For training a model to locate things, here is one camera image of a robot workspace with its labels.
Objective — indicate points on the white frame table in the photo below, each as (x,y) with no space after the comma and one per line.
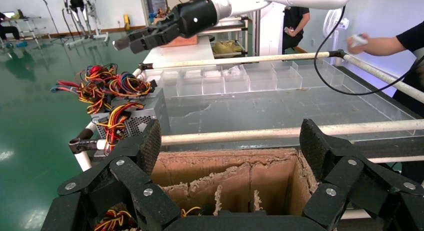
(28,18)

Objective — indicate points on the white upright column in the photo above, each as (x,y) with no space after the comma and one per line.
(270,34)

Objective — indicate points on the plain brown cardboard box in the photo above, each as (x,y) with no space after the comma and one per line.
(182,41)

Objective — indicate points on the white standing fan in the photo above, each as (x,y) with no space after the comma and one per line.
(331,22)

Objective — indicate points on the yellow bag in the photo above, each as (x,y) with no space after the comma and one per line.
(225,47)

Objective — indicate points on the clear acrylic divider tray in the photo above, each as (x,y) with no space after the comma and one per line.
(298,103)

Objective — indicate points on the humanoid robot on stand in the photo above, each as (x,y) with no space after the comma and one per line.
(76,2)

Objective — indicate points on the yellow floor sign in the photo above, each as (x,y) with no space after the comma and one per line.
(126,22)

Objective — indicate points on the white hand controller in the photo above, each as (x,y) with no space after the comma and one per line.
(358,40)

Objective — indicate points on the black round stool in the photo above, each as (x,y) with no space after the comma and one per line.
(210,38)

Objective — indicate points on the standing person hand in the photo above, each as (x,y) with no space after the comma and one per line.
(288,30)

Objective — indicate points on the pipe shelf rack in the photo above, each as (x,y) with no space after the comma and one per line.
(245,37)

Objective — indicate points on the operator body black shirt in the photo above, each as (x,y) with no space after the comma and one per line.
(414,34)

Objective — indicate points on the black pipe connector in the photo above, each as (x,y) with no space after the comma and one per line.
(336,53)
(145,66)
(81,146)

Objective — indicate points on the operator right hand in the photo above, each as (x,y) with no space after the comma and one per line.
(362,49)

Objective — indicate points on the crumpled clear plastic wrap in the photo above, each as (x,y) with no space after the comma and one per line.
(236,70)

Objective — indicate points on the operator right forearm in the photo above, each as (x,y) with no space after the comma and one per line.
(384,47)

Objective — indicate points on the standing person forearm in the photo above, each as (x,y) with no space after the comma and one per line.
(301,22)

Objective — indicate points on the seated person in black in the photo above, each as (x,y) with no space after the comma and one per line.
(8,30)

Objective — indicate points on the brown divided cardboard box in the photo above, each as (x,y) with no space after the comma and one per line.
(278,186)

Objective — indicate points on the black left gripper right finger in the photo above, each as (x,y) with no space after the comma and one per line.
(351,176)

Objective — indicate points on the standing person black shirt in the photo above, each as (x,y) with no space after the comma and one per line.
(294,17)

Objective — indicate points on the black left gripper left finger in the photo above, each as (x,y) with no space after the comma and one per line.
(126,176)

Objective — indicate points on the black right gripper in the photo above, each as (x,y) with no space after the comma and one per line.
(198,17)

